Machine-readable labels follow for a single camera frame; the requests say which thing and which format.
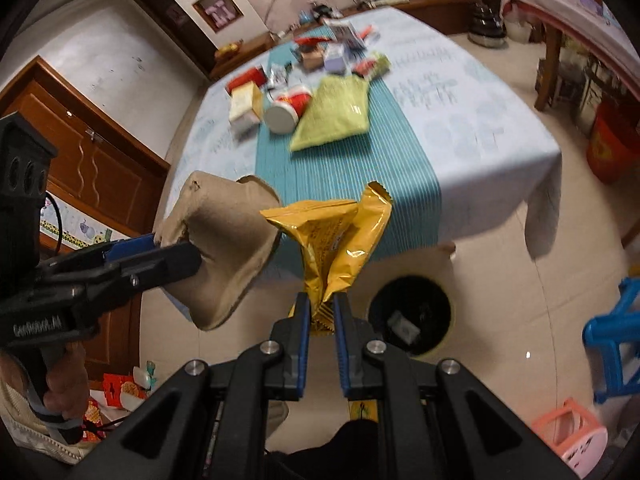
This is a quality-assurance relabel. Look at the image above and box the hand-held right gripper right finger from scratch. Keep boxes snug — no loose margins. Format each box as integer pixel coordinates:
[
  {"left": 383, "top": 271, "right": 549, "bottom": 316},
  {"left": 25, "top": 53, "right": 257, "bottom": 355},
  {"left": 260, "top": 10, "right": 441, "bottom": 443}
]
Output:
[{"left": 333, "top": 292, "right": 581, "bottom": 480}]

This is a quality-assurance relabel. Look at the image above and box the wooden table with pink cloth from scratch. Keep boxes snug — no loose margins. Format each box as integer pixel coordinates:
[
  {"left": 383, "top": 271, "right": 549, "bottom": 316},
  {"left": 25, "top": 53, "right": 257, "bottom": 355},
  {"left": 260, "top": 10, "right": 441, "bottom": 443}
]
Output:
[{"left": 505, "top": 0, "right": 640, "bottom": 113}]

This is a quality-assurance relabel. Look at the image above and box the dark printed packet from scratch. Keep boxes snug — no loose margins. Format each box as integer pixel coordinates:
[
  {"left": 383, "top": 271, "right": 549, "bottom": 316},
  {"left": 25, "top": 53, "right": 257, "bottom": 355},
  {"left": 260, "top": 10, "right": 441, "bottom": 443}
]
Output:
[{"left": 325, "top": 20, "right": 368, "bottom": 51}]

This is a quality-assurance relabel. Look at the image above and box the white bucket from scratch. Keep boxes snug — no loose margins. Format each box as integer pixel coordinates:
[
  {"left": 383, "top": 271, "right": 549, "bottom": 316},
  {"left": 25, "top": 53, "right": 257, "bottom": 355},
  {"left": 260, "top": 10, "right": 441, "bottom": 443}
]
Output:
[{"left": 502, "top": 2, "right": 532, "bottom": 44}]

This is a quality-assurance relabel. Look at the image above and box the brown paper pulp tray piece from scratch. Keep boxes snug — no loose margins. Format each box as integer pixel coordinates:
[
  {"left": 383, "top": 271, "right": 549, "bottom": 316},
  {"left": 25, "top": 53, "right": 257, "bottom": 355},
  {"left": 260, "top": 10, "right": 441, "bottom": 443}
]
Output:
[{"left": 152, "top": 171, "right": 283, "bottom": 332}]

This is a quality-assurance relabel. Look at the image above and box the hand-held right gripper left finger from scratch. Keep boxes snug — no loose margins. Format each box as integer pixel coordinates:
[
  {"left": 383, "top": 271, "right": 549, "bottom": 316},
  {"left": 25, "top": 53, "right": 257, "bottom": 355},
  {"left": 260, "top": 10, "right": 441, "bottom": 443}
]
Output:
[{"left": 65, "top": 292, "right": 312, "bottom": 480}]

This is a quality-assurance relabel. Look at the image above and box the yellow-green packet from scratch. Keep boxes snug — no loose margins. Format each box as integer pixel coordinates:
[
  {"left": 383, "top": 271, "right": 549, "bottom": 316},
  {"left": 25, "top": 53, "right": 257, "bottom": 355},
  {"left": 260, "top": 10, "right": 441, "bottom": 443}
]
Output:
[{"left": 367, "top": 52, "right": 392, "bottom": 81}]

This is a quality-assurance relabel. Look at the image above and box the red and white paper cup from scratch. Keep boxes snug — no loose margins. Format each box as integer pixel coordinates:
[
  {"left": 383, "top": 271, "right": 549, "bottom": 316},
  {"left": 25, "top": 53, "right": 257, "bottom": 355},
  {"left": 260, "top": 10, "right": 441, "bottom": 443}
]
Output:
[{"left": 263, "top": 85, "right": 313, "bottom": 135}]

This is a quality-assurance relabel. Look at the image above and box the red bucket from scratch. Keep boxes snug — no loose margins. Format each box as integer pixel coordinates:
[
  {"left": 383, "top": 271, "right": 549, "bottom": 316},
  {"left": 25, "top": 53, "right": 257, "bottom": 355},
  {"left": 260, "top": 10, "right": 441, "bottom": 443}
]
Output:
[{"left": 586, "top": 102, "right": 640, "bottom": 184}]

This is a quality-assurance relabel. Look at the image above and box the wooden shelf cabinet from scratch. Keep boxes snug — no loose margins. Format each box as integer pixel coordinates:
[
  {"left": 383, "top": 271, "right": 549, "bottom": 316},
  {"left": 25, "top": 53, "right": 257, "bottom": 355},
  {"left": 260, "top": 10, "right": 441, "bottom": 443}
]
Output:
[{"left": 135, "top": 0, "right": 273, "bottom": 81}]

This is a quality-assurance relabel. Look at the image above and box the yellow snack wrapper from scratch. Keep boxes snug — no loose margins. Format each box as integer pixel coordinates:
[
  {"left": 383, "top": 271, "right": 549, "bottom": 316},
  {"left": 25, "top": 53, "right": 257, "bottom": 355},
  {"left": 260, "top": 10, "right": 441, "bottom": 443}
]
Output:
[{"left": 259, "top": 181, "right": 395, "bottom": 337}]

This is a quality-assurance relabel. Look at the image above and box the stack of black pots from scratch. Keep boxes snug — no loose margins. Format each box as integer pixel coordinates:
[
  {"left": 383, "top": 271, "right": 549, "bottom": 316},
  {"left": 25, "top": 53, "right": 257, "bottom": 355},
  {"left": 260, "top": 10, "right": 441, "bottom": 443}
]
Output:
[{"left": 467, "top": 2, "right": 507, "bottom": 49}]

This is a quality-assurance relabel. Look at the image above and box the teal ribbed table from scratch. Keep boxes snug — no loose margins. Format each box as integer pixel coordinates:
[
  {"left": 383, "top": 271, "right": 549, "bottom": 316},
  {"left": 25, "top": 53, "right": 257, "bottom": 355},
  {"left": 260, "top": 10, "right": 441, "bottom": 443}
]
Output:
[{"left": 255, "top": 25, "right": 446, "bottom": 281}]

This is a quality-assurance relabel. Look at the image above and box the cream carton box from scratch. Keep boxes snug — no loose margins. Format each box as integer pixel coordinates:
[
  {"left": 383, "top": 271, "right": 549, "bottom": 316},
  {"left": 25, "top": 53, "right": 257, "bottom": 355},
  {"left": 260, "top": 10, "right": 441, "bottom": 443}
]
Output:
[{"left": 228, "top": 81, "right": 264, "bottom": 136}]

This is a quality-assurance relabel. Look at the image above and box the round bin with black bag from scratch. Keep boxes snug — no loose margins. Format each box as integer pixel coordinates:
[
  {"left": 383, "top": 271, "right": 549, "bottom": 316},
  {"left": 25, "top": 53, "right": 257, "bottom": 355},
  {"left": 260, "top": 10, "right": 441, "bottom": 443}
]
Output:
[{"left": 366, "top": 274, "right": 457, "bottom": 358}]

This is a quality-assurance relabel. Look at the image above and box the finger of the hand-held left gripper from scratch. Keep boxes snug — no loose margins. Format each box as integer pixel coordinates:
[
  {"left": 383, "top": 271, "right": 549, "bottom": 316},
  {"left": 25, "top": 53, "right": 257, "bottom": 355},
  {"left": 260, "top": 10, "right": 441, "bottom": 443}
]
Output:
[
  {"left": 100, "top": 234, "right": 161, "bottom": 266},
  {"left": 82, "top": 242, "right": 203, "bottom": 311}
]

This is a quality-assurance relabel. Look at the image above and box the silver foil packet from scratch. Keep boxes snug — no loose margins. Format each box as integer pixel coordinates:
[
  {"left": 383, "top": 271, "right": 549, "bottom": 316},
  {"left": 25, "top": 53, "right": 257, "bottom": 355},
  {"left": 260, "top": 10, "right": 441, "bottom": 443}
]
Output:
[{"left": 265, "top": 62, "right": 293, "bottom": 88}]

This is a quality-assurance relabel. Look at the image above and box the pink plastic stool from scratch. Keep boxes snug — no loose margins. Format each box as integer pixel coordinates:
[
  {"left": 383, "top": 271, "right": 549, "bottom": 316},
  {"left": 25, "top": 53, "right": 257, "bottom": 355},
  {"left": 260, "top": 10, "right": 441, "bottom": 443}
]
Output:
[{"left": 531, "top": 397, "right": 608, "bottom": 466}]

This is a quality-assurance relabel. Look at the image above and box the red gift packaging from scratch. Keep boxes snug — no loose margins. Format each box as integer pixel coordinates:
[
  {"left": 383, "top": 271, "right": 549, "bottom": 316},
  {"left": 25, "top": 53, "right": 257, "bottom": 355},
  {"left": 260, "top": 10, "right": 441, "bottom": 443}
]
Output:
[{"left": 87, "top": 360, "right": 153, "bottom": 443}]

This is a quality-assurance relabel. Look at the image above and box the black cable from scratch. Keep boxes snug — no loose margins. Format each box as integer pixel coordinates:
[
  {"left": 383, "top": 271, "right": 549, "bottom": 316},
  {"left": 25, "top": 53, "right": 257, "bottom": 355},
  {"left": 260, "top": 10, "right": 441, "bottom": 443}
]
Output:
[{"left": 44, "top": 191, "right": 65, "bottom": 253}]

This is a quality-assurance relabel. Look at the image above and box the white paper scrap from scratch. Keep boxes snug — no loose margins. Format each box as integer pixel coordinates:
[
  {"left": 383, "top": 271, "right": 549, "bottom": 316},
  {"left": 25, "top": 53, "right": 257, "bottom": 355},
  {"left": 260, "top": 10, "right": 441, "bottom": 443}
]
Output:
[{"left": 386, "top": 310, "right": 422, "bottom": 341}]

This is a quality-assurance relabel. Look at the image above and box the lavender carton box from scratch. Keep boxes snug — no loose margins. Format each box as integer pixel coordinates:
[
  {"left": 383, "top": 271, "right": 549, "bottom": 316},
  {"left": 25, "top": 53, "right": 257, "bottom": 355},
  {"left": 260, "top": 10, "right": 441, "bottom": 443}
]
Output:
[{"left": 324, "top": 44, "right": 348, "bottom": 73}]

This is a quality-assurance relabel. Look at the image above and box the red box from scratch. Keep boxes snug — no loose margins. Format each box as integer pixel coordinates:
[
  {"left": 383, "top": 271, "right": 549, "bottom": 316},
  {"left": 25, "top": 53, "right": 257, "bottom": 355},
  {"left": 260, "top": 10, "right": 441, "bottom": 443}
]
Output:
[{"left": 225, "top": 66, "right": 266, "bottom": 96}]

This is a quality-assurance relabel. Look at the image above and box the person's left hand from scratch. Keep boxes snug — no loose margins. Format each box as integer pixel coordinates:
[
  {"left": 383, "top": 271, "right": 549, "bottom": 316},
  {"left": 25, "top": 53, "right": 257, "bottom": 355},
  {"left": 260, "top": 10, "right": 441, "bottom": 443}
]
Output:
[{"left": 44, "top": 345, "right": 91, "bottom": 421}]

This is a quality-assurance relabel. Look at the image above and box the low wooden cabinet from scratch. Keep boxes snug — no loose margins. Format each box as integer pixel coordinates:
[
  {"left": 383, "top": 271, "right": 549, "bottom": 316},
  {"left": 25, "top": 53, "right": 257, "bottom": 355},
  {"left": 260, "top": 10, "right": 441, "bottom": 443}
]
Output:
[{"left": 215, "top": 0, "right": 481, "bottom": 78}]

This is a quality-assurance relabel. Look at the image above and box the blue plastic stool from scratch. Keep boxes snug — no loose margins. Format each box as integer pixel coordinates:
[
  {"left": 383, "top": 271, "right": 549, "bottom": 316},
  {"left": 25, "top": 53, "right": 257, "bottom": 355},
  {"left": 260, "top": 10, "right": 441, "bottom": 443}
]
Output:
[{"left": 582, "top": 277, "right": 640, "bottom": 403}]

